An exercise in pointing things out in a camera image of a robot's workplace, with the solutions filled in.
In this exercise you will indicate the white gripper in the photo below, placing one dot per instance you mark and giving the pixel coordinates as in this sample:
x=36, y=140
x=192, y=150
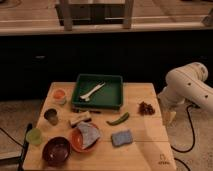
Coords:
x=169, y=99

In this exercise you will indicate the dark purple grape bunch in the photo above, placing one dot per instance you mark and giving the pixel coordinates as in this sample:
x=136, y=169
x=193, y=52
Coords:
x=146, y=109

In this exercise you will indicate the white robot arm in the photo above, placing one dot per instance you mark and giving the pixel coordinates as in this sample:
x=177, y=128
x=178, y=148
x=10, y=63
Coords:
x=185, y=83

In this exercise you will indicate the green chili pepper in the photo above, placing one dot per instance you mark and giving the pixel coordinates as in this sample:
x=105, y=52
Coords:
x=123, y=118

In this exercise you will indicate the blue sponge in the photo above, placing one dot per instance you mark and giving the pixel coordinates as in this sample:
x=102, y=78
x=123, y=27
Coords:
x=121, y=138

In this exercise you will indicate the grey blue cloth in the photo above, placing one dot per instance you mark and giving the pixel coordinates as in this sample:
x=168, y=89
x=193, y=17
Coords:
x=89, y=133

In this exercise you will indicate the green plastic tray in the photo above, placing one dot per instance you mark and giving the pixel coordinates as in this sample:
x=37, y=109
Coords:
x=109, y=96

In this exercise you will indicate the white plastic fork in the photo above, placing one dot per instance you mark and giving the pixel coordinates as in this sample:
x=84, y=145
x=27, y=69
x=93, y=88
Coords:
x=86, y=96

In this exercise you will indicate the white black brush block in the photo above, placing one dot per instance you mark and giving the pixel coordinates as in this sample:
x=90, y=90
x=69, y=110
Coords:
x=84, y=116

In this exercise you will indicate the orange bowl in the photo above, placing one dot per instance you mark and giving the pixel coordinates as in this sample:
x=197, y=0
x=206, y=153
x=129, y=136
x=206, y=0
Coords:
x=76, y=141

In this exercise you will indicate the black marker pen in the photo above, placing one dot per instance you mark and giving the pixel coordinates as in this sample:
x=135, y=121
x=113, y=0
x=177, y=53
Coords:
x=75, y=110

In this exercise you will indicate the orange filled white cup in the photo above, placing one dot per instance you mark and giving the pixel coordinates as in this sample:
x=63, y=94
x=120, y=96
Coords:
x=59, y=97

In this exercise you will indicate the dark grey cup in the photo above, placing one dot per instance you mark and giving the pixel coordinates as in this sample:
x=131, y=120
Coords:
x=51, y=116

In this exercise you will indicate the dark maroon bowl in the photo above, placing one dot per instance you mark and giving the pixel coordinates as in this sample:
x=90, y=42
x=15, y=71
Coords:
x=56, y=151

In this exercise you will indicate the light green cup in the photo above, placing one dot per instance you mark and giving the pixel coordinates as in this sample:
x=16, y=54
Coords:
x=34, y=136

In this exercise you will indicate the black clamp bar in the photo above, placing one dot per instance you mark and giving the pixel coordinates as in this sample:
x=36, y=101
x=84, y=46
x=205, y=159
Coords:
x=14, y=157

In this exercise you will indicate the wooden stool frame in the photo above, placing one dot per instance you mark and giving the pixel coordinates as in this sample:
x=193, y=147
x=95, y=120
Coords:
x=72, y=13

